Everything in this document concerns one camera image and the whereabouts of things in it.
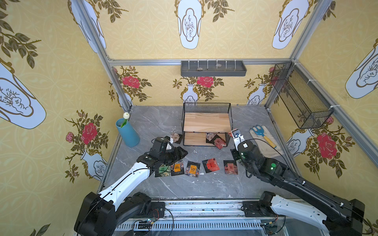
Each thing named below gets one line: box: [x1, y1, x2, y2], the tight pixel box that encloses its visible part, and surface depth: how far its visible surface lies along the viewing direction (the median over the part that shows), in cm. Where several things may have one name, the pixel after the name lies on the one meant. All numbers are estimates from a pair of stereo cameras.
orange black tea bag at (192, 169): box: [185, 160, 201, 178], surface depth 90 cm
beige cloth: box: [249, 125, 284, 158], surface depth 98 cm
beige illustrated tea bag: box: [170, 132, 183, 145], surface depth 105 cm
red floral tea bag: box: [213, 137, 226, 150], surface depth 100 cm
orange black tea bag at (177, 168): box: [170, 160, 185, 177], surface depth 89 cm
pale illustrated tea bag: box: [205, 132, 217, 142], surface depth 102 cm
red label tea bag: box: [201, 157, 221, 174], surface depth 92 cm
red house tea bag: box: [223, 159, 239, 175], surface depth 90 cm
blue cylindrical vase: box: [115, 118, 140, 148], surface depth 92 cm
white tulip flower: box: [120, 112, 130, 128], surface depth 78 cm
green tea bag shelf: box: [154, 163, 172, 178], surface depth 88 cm
